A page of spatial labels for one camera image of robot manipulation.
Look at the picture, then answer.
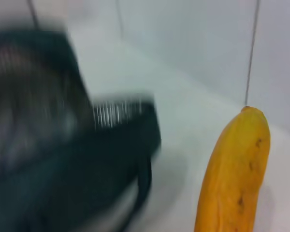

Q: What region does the dark green insulated lunch bag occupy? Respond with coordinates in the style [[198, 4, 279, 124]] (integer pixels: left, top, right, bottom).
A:
[[0, 29, 162, 232]]

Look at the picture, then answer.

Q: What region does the yellow banana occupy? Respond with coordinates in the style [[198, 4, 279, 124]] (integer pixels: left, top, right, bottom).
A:
[[194, 106, 271, 232]]

